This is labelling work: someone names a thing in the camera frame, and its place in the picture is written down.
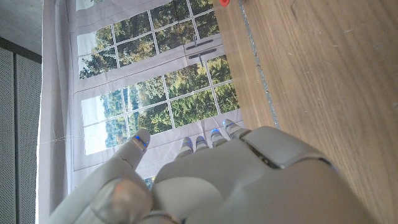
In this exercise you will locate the red bowl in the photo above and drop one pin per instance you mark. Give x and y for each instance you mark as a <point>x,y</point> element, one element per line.
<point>224,2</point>

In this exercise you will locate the printed window backdrop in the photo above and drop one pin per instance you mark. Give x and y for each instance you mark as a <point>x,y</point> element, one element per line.
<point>140,71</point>

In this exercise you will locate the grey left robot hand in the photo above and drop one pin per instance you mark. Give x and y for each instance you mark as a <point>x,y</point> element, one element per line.
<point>248,186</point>

